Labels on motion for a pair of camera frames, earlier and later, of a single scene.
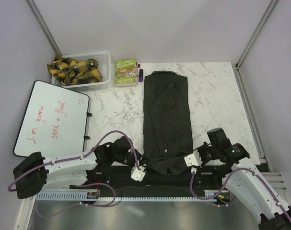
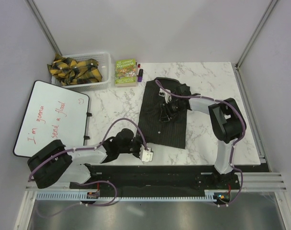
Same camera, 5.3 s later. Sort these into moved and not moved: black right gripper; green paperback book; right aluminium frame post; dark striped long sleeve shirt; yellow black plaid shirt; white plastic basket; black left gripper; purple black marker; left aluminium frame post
Moved: black left gripper; black right gripper; dark striped long sleeve shirt
Not moved: white plastic basket; yellow black plaid shirt; right aluminium frame post; green paperback book; purple black marker; left aluminium frame post
